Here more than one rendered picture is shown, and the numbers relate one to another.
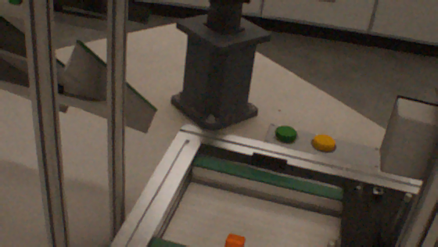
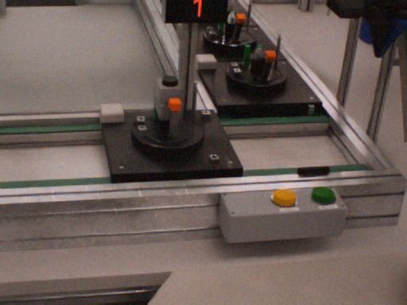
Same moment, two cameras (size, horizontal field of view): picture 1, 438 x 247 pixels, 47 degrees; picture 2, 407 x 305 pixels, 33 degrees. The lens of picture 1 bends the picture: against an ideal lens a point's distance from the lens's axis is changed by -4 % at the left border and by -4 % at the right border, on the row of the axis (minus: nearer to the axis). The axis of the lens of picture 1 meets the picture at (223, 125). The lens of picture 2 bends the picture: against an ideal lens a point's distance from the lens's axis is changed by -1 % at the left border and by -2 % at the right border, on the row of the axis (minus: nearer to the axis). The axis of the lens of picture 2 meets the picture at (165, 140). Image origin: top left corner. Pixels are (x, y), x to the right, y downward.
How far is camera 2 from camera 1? 1.80 m
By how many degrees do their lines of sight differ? 115
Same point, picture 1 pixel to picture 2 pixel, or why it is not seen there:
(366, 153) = (240, 204)
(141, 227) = (339, 117)
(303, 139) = (304, 199)
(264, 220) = (284, 165)
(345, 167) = (251, 184)
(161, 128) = not seen: outside the picture
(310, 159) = (284, 183)
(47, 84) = not seen: outside the picture
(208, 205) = (327, 163)
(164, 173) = (366, 143)
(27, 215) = not seen: outside the picture
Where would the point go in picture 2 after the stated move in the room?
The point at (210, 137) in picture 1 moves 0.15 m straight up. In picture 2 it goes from (375, 179) to (391, 106)
